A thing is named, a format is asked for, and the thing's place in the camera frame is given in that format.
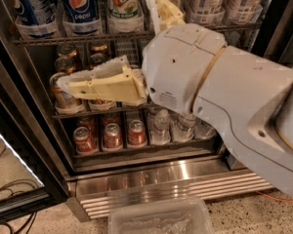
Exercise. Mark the front right red can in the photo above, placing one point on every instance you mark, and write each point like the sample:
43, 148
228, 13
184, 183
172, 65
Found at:
136, 133

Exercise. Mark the left water bottle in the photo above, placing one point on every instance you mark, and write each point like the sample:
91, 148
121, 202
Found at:
160, 130

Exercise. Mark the left 7up can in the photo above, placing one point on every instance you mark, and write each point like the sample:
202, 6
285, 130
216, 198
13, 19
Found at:
123, 9

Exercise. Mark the open glass fridge door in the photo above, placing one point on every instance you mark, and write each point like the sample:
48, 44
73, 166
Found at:
29, 182

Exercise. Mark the stainless steel fridge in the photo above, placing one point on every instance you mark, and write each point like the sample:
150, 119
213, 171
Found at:
101, 182

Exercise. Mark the blue pepsi can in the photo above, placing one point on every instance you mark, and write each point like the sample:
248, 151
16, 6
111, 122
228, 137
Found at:
34, 12
80, 11

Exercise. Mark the front left gold can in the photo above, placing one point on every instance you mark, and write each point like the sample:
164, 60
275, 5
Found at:
63, 99

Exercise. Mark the water bottle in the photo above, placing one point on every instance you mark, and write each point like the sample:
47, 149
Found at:
183, 127
202, 130
160, 130

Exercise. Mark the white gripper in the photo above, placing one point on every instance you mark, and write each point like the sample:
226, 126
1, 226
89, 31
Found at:
179, 67

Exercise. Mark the gold can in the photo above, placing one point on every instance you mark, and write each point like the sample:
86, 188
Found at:
100, 101
63, 99

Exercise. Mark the clear plastic bin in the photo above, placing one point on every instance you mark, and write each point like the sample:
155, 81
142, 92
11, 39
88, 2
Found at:
177, 216

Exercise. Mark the front left red can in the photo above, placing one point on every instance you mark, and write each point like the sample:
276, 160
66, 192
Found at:
84, 140

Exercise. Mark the front middle gold can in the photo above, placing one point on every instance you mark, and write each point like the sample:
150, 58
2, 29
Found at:
100, 101

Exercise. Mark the right water bottle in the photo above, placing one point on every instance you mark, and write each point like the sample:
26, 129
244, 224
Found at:
202, 130

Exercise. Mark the middle water bottle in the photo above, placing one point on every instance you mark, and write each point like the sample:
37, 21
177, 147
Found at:
183, 127

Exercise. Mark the front middle red can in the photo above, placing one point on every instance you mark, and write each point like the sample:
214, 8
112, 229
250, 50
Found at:
112, 136

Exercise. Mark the red can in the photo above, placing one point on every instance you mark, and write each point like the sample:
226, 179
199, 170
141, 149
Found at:
112, 136
136, 133
84, 140

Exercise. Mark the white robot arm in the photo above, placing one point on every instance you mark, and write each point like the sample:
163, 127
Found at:
249, 102

